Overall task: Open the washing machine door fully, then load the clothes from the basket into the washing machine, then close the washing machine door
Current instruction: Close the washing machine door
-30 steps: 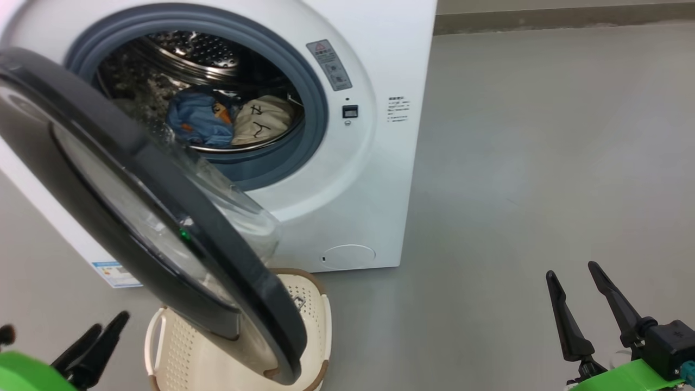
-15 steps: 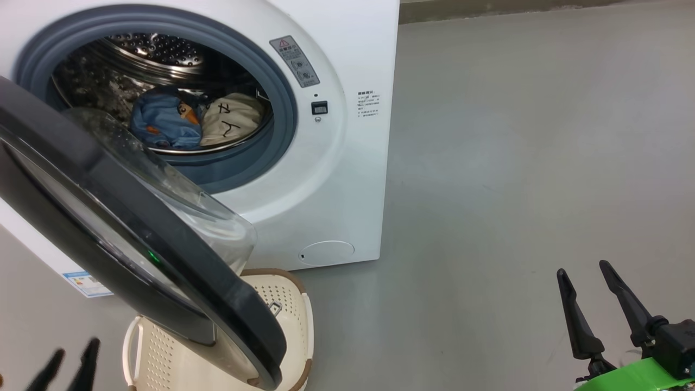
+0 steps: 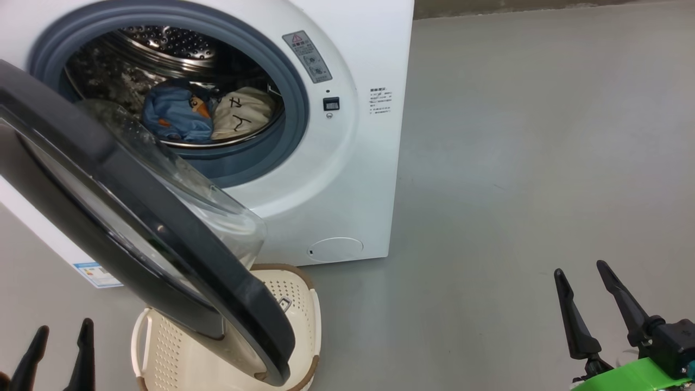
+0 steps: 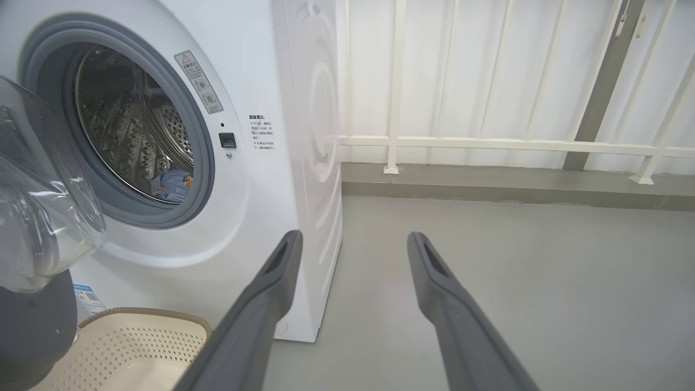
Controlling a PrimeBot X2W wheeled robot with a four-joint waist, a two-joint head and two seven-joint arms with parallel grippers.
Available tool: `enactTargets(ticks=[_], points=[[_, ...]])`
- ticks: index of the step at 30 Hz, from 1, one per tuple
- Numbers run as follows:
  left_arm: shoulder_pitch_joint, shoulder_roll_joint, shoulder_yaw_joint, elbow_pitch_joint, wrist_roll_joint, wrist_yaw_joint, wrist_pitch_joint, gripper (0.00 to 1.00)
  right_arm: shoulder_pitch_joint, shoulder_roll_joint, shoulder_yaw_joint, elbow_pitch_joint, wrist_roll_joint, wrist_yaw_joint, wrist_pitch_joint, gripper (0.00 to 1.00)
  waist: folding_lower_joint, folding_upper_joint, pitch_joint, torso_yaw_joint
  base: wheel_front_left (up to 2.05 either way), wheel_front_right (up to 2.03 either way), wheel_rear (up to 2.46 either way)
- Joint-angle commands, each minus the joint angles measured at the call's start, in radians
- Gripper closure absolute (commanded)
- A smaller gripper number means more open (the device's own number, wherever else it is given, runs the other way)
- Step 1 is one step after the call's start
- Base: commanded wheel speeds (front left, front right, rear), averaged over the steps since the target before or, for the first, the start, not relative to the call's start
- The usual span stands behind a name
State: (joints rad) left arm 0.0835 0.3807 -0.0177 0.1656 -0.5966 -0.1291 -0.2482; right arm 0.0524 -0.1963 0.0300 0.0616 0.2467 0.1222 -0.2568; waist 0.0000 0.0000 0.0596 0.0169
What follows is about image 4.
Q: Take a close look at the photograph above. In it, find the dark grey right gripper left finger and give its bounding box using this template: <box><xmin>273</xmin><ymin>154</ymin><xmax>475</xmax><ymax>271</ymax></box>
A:
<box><xmin>174</xmin><ymin>230</ymin><xmax>304</xmax><ymax>391</ymax></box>

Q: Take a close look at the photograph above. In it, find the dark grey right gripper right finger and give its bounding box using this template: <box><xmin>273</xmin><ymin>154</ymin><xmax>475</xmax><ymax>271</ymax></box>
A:
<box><xmin>407</xmin><ymin>232</ymin><xmax>541</xmax><ymax>391</ymax></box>

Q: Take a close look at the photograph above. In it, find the blue garment orange pattern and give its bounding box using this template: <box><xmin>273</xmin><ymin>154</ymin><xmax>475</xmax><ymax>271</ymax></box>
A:
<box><xmin>150</xmin><ymin>169</ymin><xmax>194</xmax><ymax>205</ymax></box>

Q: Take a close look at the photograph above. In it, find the dark grey glass washing machine door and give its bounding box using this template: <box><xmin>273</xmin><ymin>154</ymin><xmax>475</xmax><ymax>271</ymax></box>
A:
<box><xmin>0</xmin><ymin>75</ymin><xmax>107</xmax><ymax>391</ymax></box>

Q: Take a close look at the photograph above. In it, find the white front-load washing machine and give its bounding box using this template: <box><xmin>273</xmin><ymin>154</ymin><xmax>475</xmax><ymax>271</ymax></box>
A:
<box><xmin>0</xmin><ymin>0</ymin><xmax>344</xmax><ymax>344</ymax></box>

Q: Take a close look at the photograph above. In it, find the cream perforated laundry basket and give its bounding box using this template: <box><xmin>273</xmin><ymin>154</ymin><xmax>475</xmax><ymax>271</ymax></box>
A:
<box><xmin>30</xmin><ymin>307</ymin><xmax>212</xmax><ymax>391</ymax></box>

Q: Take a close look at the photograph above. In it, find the grey rubber door gasket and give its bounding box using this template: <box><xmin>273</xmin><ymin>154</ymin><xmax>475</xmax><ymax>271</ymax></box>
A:
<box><xmin>19</xmin><ymin>15</ymin><xmax>216</xmax><ymax>229</ymax></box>

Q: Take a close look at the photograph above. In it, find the blue white energy label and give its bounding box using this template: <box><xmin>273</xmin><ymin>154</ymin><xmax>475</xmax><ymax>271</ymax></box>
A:
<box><xmin>73</xmin><ymin>282</ymin><xmax>108</xmax><ymax>316</ymax></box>

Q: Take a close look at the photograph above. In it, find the white metal railing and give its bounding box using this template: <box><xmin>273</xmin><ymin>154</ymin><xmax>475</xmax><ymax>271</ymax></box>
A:
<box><xmin>338</xmin><ymin>0</ymin><xmax>695</xmax><ymax>185</ymax></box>

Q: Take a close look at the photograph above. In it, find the steel perforated washer drum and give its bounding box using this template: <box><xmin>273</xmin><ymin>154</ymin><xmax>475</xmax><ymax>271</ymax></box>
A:
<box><xmin>73</xmin><ymin>45</ymin><xmax>195</xmax><ymax>206</ymax></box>

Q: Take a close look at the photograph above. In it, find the grey warning sticker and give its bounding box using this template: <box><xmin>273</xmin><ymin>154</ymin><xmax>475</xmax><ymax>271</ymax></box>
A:
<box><xmin>174</xmin><ymin>51</ymin><xmax>224</xmax><ymax>115</ymax></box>

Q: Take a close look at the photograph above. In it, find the grey vertical post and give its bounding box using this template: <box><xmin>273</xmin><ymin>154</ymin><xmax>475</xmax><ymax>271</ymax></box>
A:
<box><xmin>562</xmin><ymin>0</ymin><xmax>649</xmax><ymax>172</ymax></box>

